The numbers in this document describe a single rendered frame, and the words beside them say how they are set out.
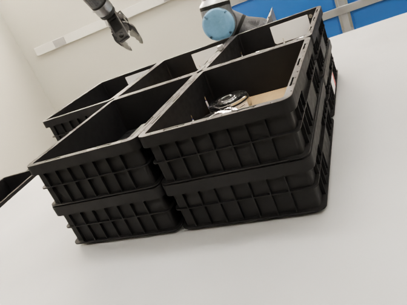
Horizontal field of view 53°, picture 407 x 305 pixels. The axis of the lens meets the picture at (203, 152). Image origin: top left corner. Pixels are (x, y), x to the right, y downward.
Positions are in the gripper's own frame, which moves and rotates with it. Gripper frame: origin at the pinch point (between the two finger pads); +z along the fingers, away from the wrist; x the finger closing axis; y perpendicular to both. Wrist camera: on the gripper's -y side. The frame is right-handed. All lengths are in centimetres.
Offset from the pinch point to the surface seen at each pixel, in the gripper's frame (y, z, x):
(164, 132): -101, -53, -21
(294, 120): -110, -48, -42
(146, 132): -97, -51, -17
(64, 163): -93, -52, 3
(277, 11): 90, 106, -71
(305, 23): -49, -6, -60
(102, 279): -115, -40, 6
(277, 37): -46, -5, -51
